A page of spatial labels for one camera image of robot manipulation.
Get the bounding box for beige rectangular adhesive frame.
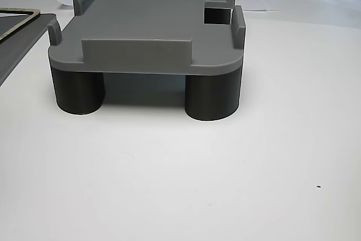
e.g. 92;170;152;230
0;7;41;45

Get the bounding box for grey tray with floral rim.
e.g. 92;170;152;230
47;0;246;122

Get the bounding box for dark grey flat tray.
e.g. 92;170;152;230
0;12;60;87

